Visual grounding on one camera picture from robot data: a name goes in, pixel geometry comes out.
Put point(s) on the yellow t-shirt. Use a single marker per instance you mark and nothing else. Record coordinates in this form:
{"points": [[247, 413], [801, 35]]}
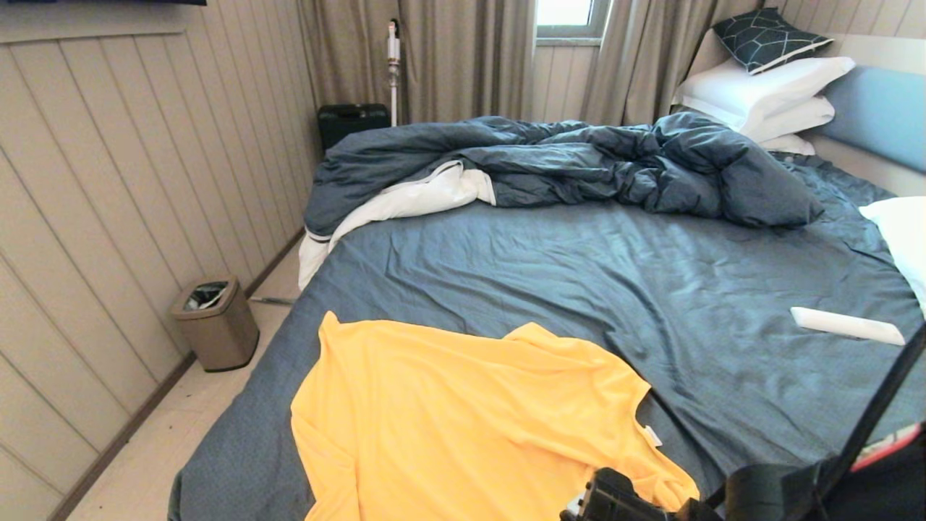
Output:
{"points": [[470, 434]]}

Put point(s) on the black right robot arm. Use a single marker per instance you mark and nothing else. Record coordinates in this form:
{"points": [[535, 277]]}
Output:
{"points": [[767, 496]]}

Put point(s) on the crumpled dark blue duvet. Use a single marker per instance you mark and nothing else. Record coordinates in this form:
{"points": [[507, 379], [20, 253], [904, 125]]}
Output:
{"points": [[579, 159]]}

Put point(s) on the dark green suitcase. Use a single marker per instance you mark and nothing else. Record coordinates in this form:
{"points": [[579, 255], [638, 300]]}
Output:
{"points": [[351, 123]]}

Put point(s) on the blue bed sheet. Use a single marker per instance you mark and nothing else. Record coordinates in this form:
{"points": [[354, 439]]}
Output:
{"points": [[651, 289]]}

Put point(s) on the grey metal rod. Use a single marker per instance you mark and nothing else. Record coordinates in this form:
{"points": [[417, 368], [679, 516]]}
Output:
{"points": [[273, 300]]}

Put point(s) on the beige curtain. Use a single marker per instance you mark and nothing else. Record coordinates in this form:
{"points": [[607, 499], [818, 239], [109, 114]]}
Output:
{"points": [[463, 58], [636, 58]]}

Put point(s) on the white stick vacuum cleaner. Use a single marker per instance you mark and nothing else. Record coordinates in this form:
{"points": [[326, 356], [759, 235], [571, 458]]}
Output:
{"points": [[393, 51]]}

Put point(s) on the brown trash bin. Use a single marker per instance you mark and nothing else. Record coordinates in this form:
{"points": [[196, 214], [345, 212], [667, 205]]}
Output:
{"points": [[221, 339]]}

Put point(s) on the crumpled bin bag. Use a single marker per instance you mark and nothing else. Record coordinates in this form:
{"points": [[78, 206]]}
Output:
{"points": [[206, 295]]}

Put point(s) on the large white pillow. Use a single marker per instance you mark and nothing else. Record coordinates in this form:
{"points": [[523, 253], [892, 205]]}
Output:
{"points": [[759, 87]]}

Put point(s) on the dark patterned cushion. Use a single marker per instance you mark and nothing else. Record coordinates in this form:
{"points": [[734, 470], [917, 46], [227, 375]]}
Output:
{"points": [[763, 40]]}

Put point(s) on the white remote control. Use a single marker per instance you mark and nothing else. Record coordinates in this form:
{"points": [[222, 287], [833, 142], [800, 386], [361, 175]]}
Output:
{"points": [[843, 325]]}

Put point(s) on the blue headboard pad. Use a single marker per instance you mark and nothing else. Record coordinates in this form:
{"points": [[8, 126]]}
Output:
{"points": [[882, 116]]}

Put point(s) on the window with grey frame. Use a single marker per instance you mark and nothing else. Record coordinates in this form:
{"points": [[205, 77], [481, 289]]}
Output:
{"points": [[568, 14]]}

